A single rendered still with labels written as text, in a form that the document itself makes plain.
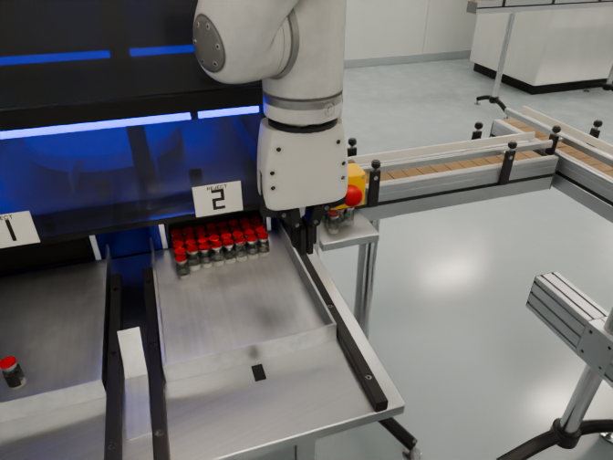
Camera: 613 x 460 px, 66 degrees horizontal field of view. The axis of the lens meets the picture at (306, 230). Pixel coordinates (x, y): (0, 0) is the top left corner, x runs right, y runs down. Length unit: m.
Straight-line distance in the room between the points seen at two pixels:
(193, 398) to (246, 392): 0.07
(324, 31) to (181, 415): 0.51
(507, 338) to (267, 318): 1.50
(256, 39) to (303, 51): 0.07
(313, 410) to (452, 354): 1.39
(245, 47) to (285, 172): 0.16
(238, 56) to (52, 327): 0.61
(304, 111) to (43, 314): 0.61
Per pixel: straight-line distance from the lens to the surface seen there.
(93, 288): 0.94
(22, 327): 0.91
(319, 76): 0.47
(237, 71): 0.42
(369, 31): 6.00
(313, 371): 0.73
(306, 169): 0.52
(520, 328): 2.24
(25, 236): 0.90
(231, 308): 0.83
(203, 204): 0.86
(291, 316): 0.81
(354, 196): 0.90
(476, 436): 1.81
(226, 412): 0.69
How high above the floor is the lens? 1.43
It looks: 33 degrees down
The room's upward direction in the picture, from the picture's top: straight up
